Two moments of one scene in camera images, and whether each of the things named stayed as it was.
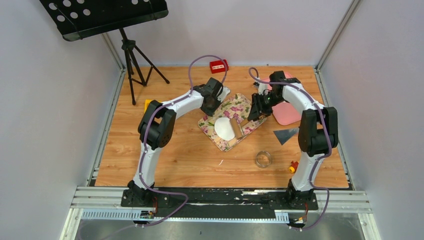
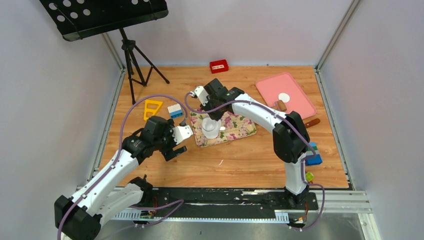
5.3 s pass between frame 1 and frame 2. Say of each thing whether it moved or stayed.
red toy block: stayed
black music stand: stayed
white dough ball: moved
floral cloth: moved
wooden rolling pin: moved
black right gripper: moved
